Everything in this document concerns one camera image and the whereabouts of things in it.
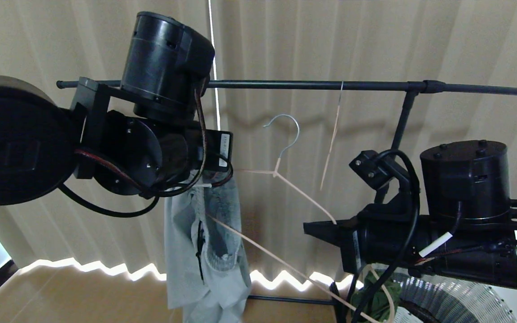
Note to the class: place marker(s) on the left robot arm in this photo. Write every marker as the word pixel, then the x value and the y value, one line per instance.
pixel 16 143

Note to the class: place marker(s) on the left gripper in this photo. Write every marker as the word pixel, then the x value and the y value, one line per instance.
pixel 182 152

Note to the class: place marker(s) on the green printed T-shirt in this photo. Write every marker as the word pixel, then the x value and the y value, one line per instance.
pixel 377 300

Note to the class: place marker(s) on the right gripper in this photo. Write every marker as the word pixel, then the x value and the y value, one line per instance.
pixel 388 242

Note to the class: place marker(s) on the pink clothes hanger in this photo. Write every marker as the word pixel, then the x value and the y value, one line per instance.
pixel 333 134
pixel 263 250

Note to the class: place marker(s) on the pale grey pants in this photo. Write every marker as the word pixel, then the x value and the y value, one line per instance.
pixel 182 251

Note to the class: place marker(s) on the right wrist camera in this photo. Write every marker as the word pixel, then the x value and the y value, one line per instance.
pixel 368 168

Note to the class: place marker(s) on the black clothes rack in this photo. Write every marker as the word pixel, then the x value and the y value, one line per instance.
pixel 285 84

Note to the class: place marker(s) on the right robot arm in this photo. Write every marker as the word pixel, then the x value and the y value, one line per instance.
pixel 465 179

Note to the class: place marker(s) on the white laundry basket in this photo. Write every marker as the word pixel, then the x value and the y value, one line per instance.
pixel 456 296

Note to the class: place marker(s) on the beige curtain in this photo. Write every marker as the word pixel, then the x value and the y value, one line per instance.
pixel 375 36

